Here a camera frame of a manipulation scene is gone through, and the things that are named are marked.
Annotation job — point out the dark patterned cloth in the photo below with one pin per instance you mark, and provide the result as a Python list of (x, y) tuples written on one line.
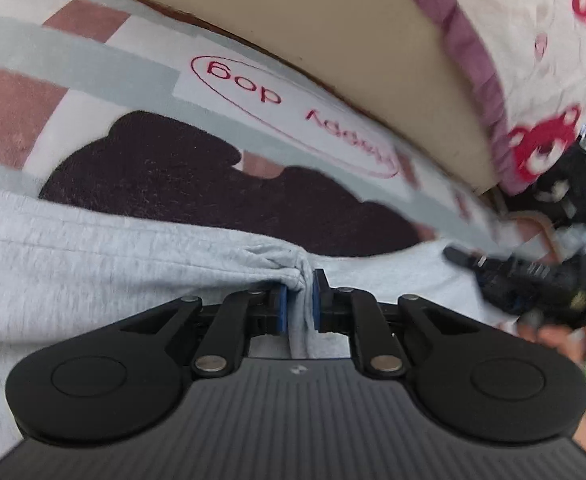
[(573, 185)]

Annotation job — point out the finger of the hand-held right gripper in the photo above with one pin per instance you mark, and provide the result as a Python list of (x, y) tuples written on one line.
[(468, 256)]

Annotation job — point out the white bear print quilt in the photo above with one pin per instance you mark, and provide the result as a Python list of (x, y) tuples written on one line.
[(533, 50)]

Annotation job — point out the checked bedsheet with dog print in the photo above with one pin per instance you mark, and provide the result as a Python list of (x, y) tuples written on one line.
[(138, 125)]

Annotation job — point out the beige bed board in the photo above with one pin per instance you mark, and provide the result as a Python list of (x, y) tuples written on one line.
[(333, 30)]

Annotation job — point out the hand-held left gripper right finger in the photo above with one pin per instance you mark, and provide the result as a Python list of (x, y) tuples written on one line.
[(317, 305)]

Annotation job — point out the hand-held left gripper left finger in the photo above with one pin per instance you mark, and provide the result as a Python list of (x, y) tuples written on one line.
[(282, 310)]

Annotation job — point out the light grey garment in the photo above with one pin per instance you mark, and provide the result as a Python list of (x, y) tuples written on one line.
[(98, 260)]

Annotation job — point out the person's right hand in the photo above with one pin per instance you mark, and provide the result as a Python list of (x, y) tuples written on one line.
[(548, 336)]

